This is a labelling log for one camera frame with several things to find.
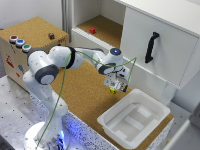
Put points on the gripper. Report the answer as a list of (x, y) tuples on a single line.
[(115, 78)]

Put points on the yellow block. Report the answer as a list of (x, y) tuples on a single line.
[(113, 90)]

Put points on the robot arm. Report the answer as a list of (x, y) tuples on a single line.
[(43, 71)]

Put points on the pink block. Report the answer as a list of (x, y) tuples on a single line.
[(92, 30)]

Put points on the purple block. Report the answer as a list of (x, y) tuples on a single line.
[(51, 35)]

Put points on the white plastic box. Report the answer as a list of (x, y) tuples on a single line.
[(133, 120)]

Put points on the white sliding door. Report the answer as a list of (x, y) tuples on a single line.
[(156, 46)]

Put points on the white cabinet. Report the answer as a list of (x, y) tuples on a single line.
[(100, 13)]

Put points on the green button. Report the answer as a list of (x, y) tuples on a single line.
[(26, 47)]

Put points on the wooden drawer box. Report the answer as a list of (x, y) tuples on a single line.
[(30, 33)]

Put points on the blue button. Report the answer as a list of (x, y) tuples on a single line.
[(20, 42)]

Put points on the red button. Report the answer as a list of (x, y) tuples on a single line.
[(13, 38)]

